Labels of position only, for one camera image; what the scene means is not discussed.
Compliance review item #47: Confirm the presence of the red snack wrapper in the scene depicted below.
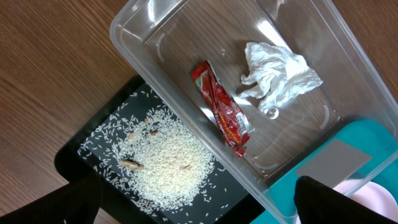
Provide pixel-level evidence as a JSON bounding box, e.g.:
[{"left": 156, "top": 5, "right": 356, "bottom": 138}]
[{"left": 192, "top": 60, "right": 254, "bottom": 157}]

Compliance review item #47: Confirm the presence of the pile of rice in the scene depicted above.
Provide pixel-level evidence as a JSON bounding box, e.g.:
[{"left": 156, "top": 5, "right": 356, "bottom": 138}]
[{"left": 77, "top": 88, "right": 231, "bottom": 224}]

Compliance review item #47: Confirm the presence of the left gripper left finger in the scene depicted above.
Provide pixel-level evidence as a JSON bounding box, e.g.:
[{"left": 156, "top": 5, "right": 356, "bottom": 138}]
[{"left": 1, "top": 174, "right": 103, "bottom": 224}]

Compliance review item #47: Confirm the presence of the black waste tray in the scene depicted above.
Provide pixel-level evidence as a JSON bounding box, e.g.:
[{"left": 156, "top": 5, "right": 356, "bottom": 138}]
[{"left": 55, "top": 78, "right": 264, "bottom": 223}]

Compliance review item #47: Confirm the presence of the clear plastic bin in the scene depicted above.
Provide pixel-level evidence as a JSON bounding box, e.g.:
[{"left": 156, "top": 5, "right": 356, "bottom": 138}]
[{"left": 110, "top": 0, "right": 397, "bottom": 212}]

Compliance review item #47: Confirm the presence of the large pink plate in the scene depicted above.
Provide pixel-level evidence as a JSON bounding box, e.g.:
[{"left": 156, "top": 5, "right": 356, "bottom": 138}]
[{"left": 331, "top": 184, "right": 397, "bottom": 222}]

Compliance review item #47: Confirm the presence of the teal serving tray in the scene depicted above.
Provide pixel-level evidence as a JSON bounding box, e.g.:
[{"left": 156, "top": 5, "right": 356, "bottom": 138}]
[{"left": 253, "top": 119, "right": 397, "bottom": 223}]

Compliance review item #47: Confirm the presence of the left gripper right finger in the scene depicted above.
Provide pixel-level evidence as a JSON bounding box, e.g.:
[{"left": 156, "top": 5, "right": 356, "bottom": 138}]
[{"left": 294, "top": 176, "right": 397, "bottom": 224}]

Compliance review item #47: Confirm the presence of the white tissue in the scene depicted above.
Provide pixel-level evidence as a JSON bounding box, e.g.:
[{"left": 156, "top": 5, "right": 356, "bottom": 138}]
[{"left": 239, "top": 42, "right": 323, "bottom": 113}]

